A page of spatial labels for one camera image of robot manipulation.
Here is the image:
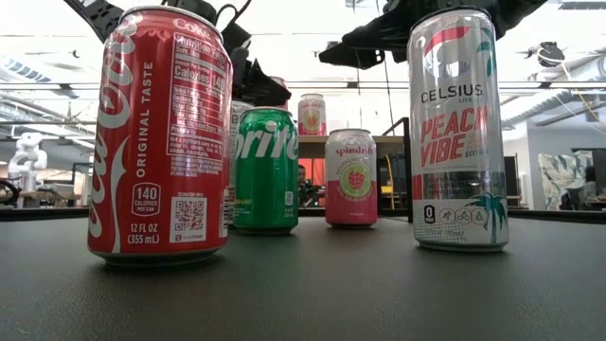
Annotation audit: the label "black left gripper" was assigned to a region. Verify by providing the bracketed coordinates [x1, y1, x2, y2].
[163, 0, 293, 108]

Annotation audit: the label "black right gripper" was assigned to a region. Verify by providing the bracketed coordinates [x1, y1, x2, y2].
[318, 0, 427, 70]

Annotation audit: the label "red Coca-Cola can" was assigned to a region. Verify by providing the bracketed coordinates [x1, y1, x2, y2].
[86, 5, 234, 266]
[269, 75, 291, 111]

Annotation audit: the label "pink white Spindrift can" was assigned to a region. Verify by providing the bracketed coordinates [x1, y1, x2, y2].
[324, 128, 379, 228]
[296, 92, 328, 137]

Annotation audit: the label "tall silver Celsius can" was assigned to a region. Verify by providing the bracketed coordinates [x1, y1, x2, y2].
[406, 5, 510, 253]
[227, 98, 256, 228]

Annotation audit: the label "wooden shelf black legs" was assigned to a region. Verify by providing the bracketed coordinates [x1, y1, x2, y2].
[294, 117, 420, 224]

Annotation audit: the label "green Sprite can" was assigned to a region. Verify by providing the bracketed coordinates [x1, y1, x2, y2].
[233, 107, 300, 234]

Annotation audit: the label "person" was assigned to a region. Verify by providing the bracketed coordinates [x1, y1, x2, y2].
[296, 163, 313, 207]

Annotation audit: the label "orange panel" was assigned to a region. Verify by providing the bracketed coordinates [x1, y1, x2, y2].
[297, 158, 328, 206]

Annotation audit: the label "black upright panel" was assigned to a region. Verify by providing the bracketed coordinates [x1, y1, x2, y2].
[503, 154, 521, 208]

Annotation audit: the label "leaf print fabric panel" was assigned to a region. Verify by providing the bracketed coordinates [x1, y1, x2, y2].
[538, 150, 606, 213]

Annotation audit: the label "white robot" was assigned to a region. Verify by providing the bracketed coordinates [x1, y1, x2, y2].
[7, 132, 48, 193]

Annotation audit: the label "black monitor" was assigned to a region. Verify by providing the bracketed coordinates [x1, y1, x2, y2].
[591, 147, 606, 188]

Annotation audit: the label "black ceiling cord reel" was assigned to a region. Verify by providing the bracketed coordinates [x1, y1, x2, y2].
[524, 41, 566, 68]

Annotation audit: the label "black ring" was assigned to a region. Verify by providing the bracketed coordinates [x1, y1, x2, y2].
[0, 178, 23, 207]

